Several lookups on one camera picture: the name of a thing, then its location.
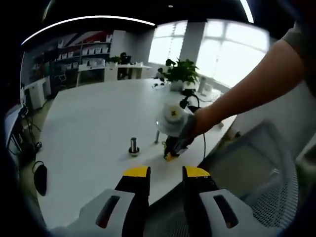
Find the thick threaded steel stud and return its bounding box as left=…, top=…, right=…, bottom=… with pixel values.
left=128, top=137, right=140, bottom=158

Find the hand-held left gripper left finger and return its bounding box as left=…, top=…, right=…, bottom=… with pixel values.
left=55, top=165, right=151, bottom=237

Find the white workbench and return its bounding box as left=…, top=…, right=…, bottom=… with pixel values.
left=76, top=61, right=154, bottom=86

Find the ceiling light strip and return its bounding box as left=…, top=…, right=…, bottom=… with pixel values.
left=239, top=0, right=255, bottom=24
left=21, top=16, right=156, bottom=46

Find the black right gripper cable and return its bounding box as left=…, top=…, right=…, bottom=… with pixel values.
left=201, top=132, right=208, bottom=160

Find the green potted plant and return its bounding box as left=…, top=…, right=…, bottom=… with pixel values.
left=164, top=58, right=200, bottom=91

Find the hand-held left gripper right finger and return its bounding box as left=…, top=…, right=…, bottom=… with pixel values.
left=182, top=165, right=270, bottom=237

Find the white cabinet counter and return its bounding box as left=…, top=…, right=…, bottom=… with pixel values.
left=23, top=76, right=52, bottom=109

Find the person's grey shirt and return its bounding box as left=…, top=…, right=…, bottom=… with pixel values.
left=281, top=22, right=312, bottom=99

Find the white shelving unit with bins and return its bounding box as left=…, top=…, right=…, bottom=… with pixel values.
left=32, top=33, right=113, bottom=72

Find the black cable coil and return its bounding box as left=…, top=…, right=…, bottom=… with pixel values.
left=179, top=90, right=201, bottom=109

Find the black cable bundle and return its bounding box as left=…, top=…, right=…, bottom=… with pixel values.
left=8, top=103, right=44, bottom=154

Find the black oval pouch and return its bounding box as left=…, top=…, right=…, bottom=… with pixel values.
left=33, top=160, right=49, bottom=197

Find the white mesh office chair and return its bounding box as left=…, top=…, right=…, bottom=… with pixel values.
left=148, top=119, right=301, bottom=237

